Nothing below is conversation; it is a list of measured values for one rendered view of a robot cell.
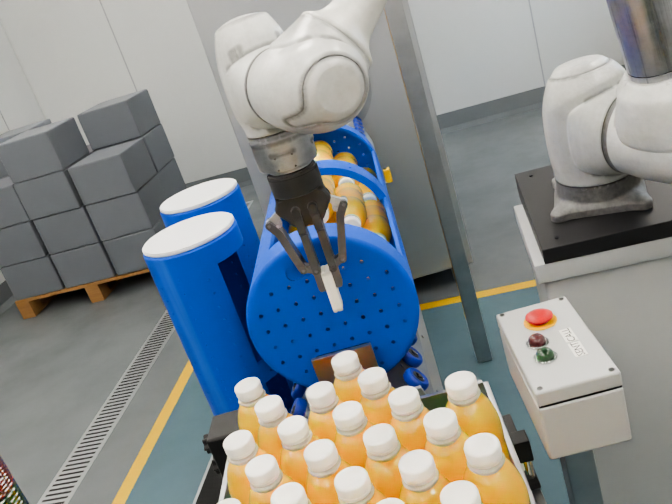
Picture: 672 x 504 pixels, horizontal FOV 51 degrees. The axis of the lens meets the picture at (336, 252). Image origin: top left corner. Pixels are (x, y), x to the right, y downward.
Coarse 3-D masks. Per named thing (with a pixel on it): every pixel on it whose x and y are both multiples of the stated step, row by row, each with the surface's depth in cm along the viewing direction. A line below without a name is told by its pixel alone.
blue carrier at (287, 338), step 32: (352, 128) 190; (320, 160) 153; (384, 192) 152; (288, 224) 181; (288, 256) 111; (320, 256) 111; (352, 256) 111; (384, 256) 111; (256, 288) 113; (288, 288) 114; (352, 288) 113; (384, 288) 113; (256, 320) 115; (288, 320) 115; (320, 320) 115; (352, 320) 115; (384, 320) 116; (416, 320) 116; (288, 352) 117; (320, 352) 118; (384, 352) 118
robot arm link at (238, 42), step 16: (240, 16) 92; (256, 16) 91; (224, 32) 91; (240, 32) 90; (256, 32) 90; (272, 32) 91; (224, 48) 91; (240, 48) 90; (256, 48) 90; (224, 64) 92; (240, 64) 90; (224, 80) 94; (240, 80) 89; (240, 96) 90; (240, 112) 93; (256, 128) 95; (272, 128) 94
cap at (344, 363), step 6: (336, 354) 102; (342, 354) 101; (348, 354) 101; (354, 354) 100; (336, 360) 100; (342, 360) 100; (348, 360) 99; (354, 360) 99; (336, 366) 99; (342, 366) 98; (348, 366) 98; (354, 366) 99; (336, 372) 100; (342, 372) 99; (348, 372) 99
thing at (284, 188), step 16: (272, 176) 100; (288, 176) 98; (304, 176) 98; (320, 176) 101; (272, 192) 101; (288, 192) 99; (304, 192) 99; (320, 192) 102; (288, 208) 102; (304, 208) 102; (320, 208) 103; (304, 224) 103
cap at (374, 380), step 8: (376, 368) 95; (360, 376) 94; (368, 376) 94; (376, 376) 93; (384, 376) 93; (360, 384) 93; (368, 384) 92; (376, 384) 92; (384, 384) 93; (368, 392) 93; (376, 392) 93
